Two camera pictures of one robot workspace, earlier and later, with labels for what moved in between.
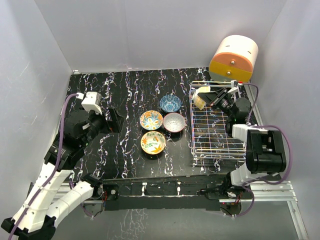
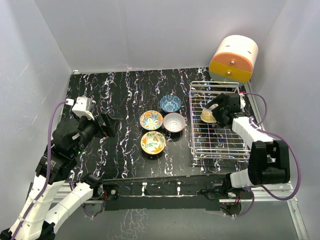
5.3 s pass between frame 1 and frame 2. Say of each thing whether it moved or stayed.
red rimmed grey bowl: stayed
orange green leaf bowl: stayed
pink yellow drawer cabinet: stayed
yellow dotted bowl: moved
